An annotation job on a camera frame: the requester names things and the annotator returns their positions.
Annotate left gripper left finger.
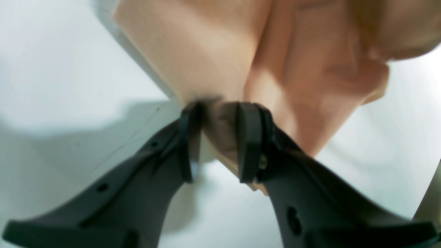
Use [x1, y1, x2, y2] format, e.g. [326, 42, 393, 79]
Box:
[2, 103, 203, 248]

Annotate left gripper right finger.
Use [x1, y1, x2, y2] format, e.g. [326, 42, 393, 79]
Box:
[236, 102, 440, 248]

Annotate peach orange t-shirt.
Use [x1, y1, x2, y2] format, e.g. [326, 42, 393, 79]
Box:
[113, 0, 440, 176]

